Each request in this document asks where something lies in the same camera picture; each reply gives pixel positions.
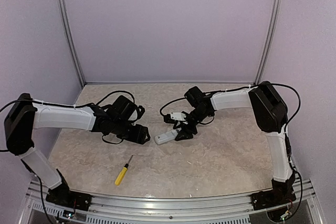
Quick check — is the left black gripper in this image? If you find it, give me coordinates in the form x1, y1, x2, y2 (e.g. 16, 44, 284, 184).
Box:
112, 119, 151, 145

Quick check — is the white remote control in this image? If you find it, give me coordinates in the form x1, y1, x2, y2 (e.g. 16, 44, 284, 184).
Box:
154, 129, 179, 145

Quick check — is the yellow handled screwdriver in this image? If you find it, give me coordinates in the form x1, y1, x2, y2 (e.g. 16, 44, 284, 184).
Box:
114, 155, 133, 186

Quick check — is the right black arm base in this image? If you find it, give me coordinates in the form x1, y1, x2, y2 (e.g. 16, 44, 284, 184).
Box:
250, 174, 296, 210

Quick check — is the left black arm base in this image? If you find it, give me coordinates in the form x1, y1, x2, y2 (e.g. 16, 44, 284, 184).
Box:
46, 169, 92, 211

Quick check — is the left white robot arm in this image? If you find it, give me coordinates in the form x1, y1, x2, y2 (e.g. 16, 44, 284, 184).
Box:
4, 93, 150, 206

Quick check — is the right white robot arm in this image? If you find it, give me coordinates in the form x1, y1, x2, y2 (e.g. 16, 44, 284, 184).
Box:
165, 81, 295, 205

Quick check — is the front aluminium rail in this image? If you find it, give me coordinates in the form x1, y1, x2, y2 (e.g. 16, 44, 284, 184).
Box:
18, 180, 325, 223

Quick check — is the right aluminium corner post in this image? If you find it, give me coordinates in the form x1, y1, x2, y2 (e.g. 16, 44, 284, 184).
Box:
254, 0, 281, 84

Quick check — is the aluminium corner post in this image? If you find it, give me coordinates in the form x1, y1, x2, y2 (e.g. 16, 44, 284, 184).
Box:
254, 0, 281, 84
57, 0, 86, 88

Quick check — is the left aluminium corner post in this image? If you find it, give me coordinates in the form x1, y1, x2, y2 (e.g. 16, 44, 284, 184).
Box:
57, 0, 86, 88

